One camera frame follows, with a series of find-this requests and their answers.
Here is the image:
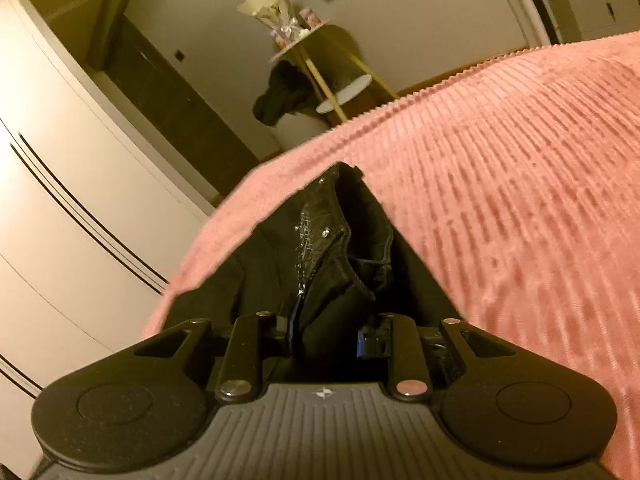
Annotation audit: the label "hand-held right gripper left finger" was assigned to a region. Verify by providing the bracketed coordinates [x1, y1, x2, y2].
[135, 304, 302, 404]

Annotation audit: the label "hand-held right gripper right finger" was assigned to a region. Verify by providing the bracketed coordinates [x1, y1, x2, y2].
[356, 312, 516, 404]

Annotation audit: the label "black pants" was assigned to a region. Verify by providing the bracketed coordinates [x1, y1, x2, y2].
[167, 161, 468, 391]

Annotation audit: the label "white round bin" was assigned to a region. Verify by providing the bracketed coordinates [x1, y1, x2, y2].
[274, 109, 332, 155]

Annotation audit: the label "pink ribbed blanket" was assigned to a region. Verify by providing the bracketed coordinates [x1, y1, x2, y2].
[140, 30, 640, 480]

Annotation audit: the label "dark hanging cloth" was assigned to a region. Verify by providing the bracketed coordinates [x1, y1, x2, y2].
[251, 59, 322, 127]

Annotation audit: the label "white wardrobe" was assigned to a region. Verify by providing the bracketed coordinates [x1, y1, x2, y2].
[0, 0, 217, 466]

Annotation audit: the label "round gold-legged side table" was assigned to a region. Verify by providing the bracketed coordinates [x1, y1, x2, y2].
[269, 21, 401, 122]

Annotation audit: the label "wrapped flower bouquet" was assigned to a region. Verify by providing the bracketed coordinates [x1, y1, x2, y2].
[237, 0, 307, 45]

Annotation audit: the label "grey cabinet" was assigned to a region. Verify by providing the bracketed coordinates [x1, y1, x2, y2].
[529, 0, 640, 45]

